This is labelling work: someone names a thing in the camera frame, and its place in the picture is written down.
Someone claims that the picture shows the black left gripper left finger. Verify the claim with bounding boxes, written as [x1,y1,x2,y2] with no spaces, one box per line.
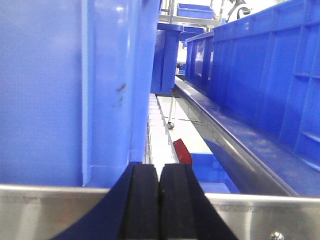
[54,163,159,240]

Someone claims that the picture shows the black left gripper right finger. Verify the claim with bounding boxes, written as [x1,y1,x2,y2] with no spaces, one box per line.
[159,164,237,240]

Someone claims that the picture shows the lower left blue bin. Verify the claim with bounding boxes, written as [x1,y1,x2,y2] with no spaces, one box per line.
[191,152,240,194]

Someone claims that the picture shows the blue bin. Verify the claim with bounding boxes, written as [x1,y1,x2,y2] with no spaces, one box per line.
[150,23,205,94]
[191,152,240,194]

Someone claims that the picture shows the red cardboard box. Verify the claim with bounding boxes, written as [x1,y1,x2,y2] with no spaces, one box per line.
[173,138,193,165]

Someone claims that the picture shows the white roller track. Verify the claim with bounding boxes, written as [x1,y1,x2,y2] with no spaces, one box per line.
[143,93,179,174]

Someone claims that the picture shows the cart leg with caster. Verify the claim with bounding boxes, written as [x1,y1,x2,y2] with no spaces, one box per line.
[166,93,176,130]

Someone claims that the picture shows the large light blue crate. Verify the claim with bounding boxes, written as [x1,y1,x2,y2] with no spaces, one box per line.
[0,0,160,188]

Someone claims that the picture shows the far blue bin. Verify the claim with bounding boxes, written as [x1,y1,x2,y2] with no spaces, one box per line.
[150,23,205,94]

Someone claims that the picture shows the right ribbed blue crate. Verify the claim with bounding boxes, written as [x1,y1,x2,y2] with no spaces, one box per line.
[186,0,320,170]

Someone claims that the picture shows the distant blue tray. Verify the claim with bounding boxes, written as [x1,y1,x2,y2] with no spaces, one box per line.
[177,3,215,20]

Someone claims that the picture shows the steel side rail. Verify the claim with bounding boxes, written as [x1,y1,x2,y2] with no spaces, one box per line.
[174,77,320,197]

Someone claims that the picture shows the silver rail screw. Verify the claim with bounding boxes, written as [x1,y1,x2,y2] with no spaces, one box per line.
[270,231,285,240]

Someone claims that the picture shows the stainless steel shelf rail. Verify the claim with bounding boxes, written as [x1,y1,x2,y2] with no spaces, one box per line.
[0,184,320,240]

